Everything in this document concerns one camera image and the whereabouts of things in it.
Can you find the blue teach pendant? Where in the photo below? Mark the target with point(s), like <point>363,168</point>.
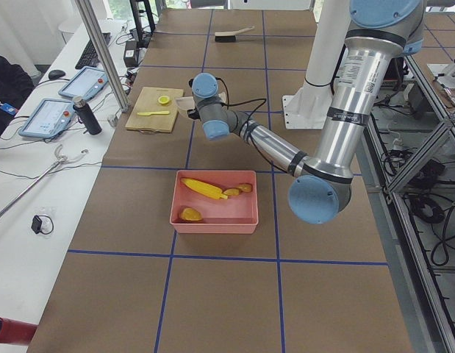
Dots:
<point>50,118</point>
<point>87,83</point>

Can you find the black water bottle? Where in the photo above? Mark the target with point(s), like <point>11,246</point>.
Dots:
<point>86,115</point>

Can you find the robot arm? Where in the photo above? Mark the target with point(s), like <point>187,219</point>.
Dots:
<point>379,31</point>

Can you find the yellow toy knife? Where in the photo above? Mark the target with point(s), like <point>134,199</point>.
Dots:
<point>150,113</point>

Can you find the brown toy potato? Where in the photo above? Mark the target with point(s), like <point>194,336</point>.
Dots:
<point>190,214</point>

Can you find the pink plastic bin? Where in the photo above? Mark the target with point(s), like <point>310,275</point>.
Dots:
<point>235,215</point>

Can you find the beige hand brush black bristles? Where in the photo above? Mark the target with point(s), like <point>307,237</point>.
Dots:
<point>230,36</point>

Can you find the yellow toy ginger root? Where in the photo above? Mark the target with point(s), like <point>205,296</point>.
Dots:
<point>239,189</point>

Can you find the small black clip device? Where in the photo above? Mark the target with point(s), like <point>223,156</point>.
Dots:
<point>37,224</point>

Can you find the near blue teach pendant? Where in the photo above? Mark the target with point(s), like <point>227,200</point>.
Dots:
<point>50,118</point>

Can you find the red cylinder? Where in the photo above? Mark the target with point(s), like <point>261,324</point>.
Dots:
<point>16,332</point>

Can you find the black keyboard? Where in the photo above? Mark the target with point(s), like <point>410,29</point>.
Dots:
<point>89,57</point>

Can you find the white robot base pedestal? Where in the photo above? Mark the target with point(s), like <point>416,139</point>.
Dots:
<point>307,109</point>

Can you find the wooden cutting board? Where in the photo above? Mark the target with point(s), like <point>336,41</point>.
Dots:
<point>147,101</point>

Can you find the beige plastic dustpan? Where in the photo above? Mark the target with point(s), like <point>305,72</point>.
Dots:
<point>187,102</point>

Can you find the far blue teach pendant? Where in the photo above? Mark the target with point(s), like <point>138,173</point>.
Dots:
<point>87,83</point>

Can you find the yellow toy lemon slice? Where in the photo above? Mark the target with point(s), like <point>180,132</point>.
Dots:
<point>164,100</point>

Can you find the black power adapter box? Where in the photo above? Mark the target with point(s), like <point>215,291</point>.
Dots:
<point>133,54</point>

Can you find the small metal cup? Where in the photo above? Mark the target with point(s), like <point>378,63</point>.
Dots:
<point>112,120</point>

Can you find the black computer mouse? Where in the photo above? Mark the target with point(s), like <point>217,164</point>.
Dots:
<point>56,74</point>

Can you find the person in black clothing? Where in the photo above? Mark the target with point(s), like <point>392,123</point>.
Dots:
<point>15,87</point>

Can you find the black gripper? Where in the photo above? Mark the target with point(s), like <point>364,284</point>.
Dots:
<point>192,113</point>

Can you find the yellow toy corn cob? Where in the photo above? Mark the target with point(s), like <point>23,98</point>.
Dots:
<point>203,188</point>

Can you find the aluminium frame post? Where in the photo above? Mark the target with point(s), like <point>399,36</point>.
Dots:
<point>93,28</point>

